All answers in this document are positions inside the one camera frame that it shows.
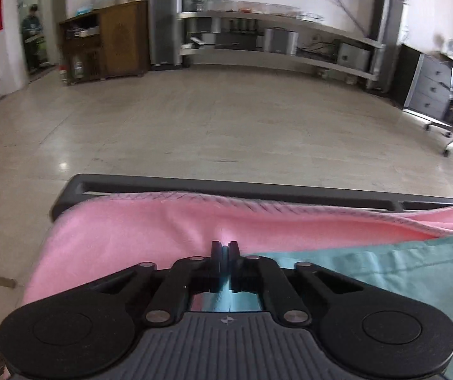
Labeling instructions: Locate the black folding table frame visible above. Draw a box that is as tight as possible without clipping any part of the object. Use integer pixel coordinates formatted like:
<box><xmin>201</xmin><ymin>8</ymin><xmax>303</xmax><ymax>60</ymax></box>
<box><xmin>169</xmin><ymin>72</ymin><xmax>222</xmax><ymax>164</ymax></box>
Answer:
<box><xmin>50</xmin><ymin>173</ymin><xmax>453</xmax><ymax>223</ymax></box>

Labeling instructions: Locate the black media box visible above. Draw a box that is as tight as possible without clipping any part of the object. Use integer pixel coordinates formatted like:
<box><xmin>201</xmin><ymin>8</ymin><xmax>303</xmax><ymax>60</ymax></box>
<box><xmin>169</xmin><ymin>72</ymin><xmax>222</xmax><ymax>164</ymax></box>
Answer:
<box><xmin>214</xmin><ymin>32</ymin><xmax>259</xmax><ymax>51</ymax></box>

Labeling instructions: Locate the wooden cabinet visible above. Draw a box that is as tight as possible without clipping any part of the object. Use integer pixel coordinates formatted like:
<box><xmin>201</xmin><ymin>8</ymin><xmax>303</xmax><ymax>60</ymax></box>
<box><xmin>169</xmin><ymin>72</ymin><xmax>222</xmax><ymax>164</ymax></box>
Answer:
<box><xmin>58</xmin><ymin>1</ymin><xmax>150</xmax><ymax>85</ymax></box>

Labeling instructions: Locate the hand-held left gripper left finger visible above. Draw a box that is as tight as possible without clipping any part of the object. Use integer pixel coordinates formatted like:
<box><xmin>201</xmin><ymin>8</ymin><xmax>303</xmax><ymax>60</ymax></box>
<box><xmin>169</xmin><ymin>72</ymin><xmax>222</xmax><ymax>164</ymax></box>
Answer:
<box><xmin>92</xmin><ymin>241</ymin><xmax>224</xmax><ymax>328</ymax></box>

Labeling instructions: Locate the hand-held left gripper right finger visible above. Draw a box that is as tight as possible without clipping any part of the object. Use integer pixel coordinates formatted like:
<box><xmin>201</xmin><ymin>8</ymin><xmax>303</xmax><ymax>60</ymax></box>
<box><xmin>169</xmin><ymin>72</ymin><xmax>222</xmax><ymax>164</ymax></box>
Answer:
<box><xmin>228</xmin><ymin>241</ymin><xmax>364</xmax><ymax>328</ymax></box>

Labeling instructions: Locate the pink printed blanket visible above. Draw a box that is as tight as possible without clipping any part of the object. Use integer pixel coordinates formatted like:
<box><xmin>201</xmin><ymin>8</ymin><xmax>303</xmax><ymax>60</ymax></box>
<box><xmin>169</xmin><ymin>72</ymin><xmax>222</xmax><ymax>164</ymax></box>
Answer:
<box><xmin>22</xmin><ymin>191</ymin><xmax>453</xmax><ymax>305</ymax></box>

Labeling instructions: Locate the white door frame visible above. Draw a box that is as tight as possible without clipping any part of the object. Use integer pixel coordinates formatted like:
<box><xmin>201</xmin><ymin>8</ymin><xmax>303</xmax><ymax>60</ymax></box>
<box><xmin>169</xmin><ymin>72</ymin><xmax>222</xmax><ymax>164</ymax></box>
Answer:
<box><xmin>12</xmin><ymin>0</ymin><xmax>66</xmax><ymax>80</ymax></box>

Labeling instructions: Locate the tall grey speaker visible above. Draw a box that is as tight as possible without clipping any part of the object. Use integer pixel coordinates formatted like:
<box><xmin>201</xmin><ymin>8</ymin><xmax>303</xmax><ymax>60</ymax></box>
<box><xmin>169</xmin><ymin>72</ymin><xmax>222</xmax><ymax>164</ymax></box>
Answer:
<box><xmin>368</xmin><ymin>0</ymin><xmax>404</xmax><ymax>92</ymax></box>
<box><xmin>149</xmin><ymin>0</ymin><xmax>184</xmax><ymax>67</ymax></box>

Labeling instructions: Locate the silver television stand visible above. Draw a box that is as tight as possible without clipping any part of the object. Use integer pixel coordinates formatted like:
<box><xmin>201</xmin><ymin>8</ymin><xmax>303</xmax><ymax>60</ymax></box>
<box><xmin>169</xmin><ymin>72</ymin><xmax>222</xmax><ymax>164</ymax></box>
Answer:
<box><xmin>176</xmin><ymin>10</ymin><xmax>394</xmax><ymax>88</ymax></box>

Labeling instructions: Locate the light blue t-shirt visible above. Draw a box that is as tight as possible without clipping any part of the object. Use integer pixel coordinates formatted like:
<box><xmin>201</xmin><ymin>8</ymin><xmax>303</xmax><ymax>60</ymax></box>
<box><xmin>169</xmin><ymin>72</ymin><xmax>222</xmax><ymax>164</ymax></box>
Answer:
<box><xmin>230</xmin><ymin>235</ymin><xmax>453</xmax><ymax>380</ymax></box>

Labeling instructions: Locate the grey drawer cabinet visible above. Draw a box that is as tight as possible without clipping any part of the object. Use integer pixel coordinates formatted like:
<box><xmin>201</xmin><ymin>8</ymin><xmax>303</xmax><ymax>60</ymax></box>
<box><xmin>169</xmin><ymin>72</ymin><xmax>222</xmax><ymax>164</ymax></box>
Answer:
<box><xmin>402</xmin><ymin>53</ymin><xmax>453</xmax><ymax>122</ymax></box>

